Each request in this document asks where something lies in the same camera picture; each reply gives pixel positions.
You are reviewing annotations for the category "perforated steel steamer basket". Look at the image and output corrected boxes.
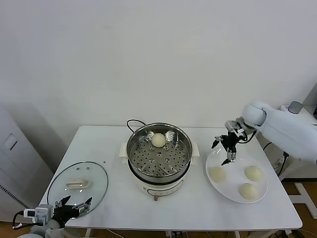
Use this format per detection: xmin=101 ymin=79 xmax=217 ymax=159
xmin=126 ymin=122 xmax=193 ymax=183

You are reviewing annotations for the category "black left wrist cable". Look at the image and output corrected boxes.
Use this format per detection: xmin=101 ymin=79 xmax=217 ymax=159
xmin=12 ymin=210 xmax=33 ymax=230

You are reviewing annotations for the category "cream electric cooker pot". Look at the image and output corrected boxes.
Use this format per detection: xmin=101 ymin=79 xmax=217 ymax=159
xmin=119 ymin=138 xmax=200 ymax=202

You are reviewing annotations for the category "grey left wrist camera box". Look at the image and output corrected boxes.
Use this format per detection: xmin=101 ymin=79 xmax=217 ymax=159
xmin=23 ymin=204 xmax=55 ymax=225

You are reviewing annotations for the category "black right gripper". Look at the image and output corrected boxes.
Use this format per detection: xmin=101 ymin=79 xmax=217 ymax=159
xmin=211 ymin=132 xmax=240 ymax=166

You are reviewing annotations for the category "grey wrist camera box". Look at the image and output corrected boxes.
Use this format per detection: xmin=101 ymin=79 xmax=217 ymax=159
xmin=224 ymin=119 xmax=245 ymax=134
xmin=23 ymin=204 xmax=55 ymax=225

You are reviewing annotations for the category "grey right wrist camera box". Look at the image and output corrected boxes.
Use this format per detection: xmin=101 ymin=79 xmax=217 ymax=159
xmin=224 ymin=119 xmax=245 ymax=134

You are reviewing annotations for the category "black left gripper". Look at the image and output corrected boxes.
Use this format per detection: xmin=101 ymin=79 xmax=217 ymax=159
xmin=53 ymin=195 xmax=93 ymax=226

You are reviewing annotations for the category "grey black monitor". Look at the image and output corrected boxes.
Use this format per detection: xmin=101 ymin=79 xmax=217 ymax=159
xmin=303 ymin=79 xmax=317 ymax=119

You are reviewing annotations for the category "white steamed baozi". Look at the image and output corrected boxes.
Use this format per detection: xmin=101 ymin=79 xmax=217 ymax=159
xmin=209 ymin=166 xmax=226 ymax=183
xmin=238 ymin=182 xmax=259 ymax=200
xmin=151 ymin=133 xmax=166 ymax=148
xmin=244 ymin=165 xmax=263 ymax=181

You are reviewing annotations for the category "round glass pot lid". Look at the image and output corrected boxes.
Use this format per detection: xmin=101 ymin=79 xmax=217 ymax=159
xmin=47 ymin=162 xmax=109 ymax=219

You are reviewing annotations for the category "round white plate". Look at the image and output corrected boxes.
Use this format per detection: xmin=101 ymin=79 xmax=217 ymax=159
xmin=205 ymin=148 xmax=269 ymax=204

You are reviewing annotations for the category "black cooker power cable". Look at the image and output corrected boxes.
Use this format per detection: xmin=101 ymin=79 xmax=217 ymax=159
xmin=126 ymin=119 xmax=147 ymax=134

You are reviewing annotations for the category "black cable with adapter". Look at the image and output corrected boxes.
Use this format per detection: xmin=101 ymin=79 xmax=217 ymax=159
xmin=263 ymin=141 xmax=289 ymax=177

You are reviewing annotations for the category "white grey cabinet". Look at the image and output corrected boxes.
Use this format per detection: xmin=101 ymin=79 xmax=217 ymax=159
xmin=0 ymin=105 xmax=54 ymax=223

